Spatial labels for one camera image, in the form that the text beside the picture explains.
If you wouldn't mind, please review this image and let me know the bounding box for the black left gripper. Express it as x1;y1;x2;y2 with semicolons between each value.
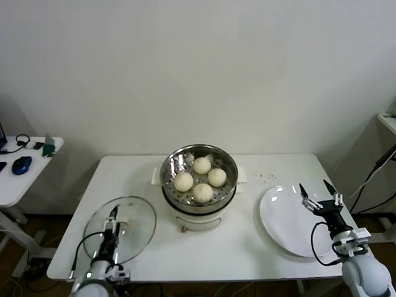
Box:
95;204;121;260

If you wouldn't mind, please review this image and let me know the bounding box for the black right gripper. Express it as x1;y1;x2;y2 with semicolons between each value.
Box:
299;179;353;238

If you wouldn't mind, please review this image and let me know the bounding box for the round glass pot lid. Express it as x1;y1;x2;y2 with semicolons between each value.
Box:
83;195;157;265

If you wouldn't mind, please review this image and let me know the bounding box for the white steamed baozi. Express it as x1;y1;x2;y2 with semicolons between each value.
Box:
173;172;194;192
207;168;228;187
192;183;214;204
193;157;212;175

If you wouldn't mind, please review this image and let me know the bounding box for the perforated steel steamer basket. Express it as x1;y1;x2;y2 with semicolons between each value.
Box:
160;144;239;209

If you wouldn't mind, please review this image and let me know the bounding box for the large white plate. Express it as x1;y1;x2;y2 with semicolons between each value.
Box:
259;184;340;258

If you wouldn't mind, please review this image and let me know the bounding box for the white electric cooker pot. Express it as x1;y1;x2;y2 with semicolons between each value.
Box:
150;166;249;232

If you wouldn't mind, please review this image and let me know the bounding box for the white shelf table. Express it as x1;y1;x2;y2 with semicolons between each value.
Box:
377;113;396;137

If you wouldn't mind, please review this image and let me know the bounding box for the green upright gadget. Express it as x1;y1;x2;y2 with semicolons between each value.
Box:
42;133;57;158

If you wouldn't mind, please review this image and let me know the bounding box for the white side table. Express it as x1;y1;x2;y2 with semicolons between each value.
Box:
0;135;65;276

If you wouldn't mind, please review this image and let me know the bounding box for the blue computer mouse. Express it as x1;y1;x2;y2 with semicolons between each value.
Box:
11;155;33;176

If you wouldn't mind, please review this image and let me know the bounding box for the laptop computer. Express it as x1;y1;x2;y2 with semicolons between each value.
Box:
0;122;9;151

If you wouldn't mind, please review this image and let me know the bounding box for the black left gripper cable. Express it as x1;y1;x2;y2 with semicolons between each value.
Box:
69;231;108;279

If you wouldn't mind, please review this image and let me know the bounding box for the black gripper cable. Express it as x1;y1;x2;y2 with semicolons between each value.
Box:
69;231;108;279
311;221;341;266

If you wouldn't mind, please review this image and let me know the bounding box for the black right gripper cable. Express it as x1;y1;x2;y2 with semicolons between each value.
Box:
311;221;341;266

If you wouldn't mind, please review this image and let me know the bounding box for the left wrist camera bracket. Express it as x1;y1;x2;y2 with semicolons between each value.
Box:
106;265;131;283

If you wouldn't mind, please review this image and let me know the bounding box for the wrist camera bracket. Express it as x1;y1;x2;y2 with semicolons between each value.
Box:
332;228;372;257
106;265;131;283

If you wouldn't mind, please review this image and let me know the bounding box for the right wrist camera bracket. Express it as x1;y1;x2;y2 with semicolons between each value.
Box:
332;228;372;257

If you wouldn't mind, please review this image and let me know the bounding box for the black power cable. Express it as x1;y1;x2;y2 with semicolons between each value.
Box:
349;145;396;214

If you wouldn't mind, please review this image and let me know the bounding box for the black looped cable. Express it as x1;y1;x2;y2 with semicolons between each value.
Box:
0;133;32;154

